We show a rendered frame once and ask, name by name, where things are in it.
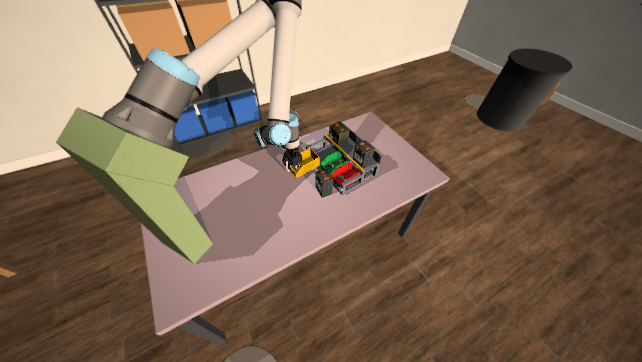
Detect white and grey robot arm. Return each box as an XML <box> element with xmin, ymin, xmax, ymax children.
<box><xmin>101</xmin><ymin>0</ymin><xmax>302</xmax><ymax>149</ymax></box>

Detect red open bin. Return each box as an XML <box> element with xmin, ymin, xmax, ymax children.
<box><xmin>331</xmin><ymin>162</ymin><xmax>360</xmax><ymax>188</ymax></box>

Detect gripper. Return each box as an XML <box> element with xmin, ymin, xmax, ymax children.
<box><xmin>283</xmin><ymin>147</ymin><xmax>303</xmax><ymax>172</ymax></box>

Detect yellow bin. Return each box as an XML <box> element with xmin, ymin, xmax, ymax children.
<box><xmin>291</xmin><ymin>148</ymin><xmax>320</xmax><ymax>178</ymax></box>

